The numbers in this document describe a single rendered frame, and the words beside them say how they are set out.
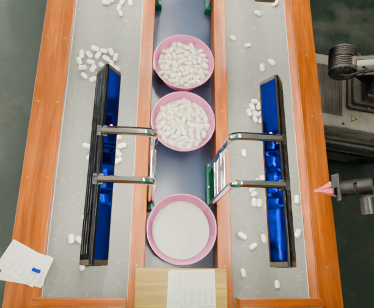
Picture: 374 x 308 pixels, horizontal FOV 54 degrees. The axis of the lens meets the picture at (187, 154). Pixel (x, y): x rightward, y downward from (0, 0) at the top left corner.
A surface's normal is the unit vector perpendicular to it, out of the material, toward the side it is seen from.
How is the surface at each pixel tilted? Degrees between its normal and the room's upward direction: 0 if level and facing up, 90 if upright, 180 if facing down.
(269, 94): 58
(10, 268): 0
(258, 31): 0
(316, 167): 0
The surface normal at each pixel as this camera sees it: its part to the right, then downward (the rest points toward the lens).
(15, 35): 0.11, -0.30
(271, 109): -0.78, -0.19
